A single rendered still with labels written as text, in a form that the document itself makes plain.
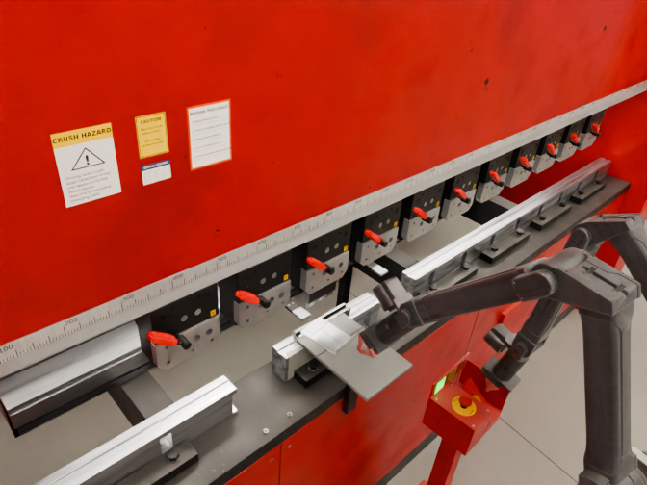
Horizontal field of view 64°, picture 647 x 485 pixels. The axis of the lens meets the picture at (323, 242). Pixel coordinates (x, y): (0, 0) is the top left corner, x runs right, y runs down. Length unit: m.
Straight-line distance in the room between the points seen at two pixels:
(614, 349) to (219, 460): 0.91
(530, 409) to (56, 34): 2.57
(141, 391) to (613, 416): 1.12
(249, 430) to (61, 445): 1.33
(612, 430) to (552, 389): 2.08
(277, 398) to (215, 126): 0.81
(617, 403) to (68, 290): 0.86
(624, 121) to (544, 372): 1.37
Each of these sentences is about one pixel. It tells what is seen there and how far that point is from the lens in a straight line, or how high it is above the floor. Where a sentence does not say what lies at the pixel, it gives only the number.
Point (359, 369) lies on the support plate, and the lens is 1.40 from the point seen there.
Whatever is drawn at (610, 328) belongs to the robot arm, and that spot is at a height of 1.54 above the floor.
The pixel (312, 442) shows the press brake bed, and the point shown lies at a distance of 1.58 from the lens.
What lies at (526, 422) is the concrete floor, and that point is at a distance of 2.81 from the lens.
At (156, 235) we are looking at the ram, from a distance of 0.96.
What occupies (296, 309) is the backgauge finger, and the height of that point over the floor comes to 1.01.
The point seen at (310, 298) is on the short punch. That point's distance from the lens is 1.40.
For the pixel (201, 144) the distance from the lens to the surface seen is 0.93.
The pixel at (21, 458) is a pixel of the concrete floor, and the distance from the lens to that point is 2.63.
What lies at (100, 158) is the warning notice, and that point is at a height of 1.67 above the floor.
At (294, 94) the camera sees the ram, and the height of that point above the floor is 1.70.
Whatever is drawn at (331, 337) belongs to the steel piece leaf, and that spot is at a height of 1.00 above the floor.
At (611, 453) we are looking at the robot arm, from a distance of 0.97.
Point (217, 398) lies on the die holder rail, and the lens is 1.36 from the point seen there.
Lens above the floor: 2.02
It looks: 34 degrees down
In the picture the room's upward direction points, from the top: 5 degrees clockwise
